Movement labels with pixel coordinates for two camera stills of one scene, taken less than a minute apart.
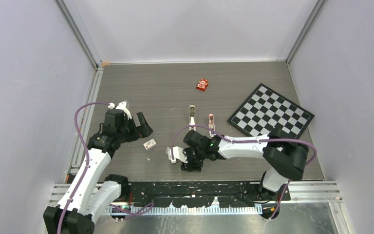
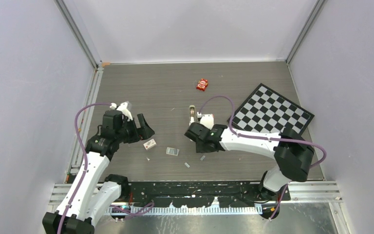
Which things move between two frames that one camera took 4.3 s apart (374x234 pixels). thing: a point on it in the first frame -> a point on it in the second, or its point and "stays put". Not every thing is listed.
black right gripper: (191, 166) -> (200, 149)
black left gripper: (143, 131) stays put
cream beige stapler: (192, 117) stays put
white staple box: (149, 144) stays put
